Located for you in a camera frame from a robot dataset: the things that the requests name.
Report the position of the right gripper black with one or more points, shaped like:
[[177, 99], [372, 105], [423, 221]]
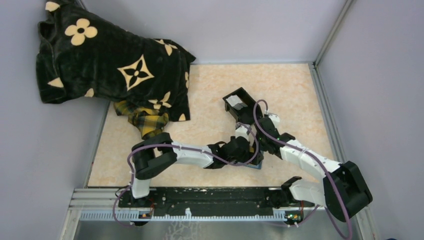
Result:
[[262, 148]]

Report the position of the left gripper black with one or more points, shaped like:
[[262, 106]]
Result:
[[248, 155]]

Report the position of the blue card holder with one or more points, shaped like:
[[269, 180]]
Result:
[[256, 163]]

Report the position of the black card box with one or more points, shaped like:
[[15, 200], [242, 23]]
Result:
[[246, 114]]

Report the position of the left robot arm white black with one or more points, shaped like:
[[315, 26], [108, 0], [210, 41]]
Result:
[[151, 157]]

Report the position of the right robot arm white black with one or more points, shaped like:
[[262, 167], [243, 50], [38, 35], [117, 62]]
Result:
[[339, 187]]

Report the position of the stack of white cards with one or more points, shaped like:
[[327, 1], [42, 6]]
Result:
[[236, 102]]

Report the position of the yellow black plaid cloth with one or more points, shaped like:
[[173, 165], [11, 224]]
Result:
[[149, 122]]

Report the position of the black floral plush blanket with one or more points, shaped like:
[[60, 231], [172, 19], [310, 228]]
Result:
[[83, 55]]

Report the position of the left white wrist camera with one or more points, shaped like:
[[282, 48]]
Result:
[[243, 130]]

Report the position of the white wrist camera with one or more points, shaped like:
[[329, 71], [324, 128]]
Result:
[[243, 130], [275, 119]]

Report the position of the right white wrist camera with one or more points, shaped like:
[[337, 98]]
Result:
[[275, 119]]

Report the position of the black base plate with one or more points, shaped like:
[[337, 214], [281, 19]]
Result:
[[212, 201]]

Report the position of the aluminium frame rail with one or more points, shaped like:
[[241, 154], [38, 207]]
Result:
[[93, 214]]

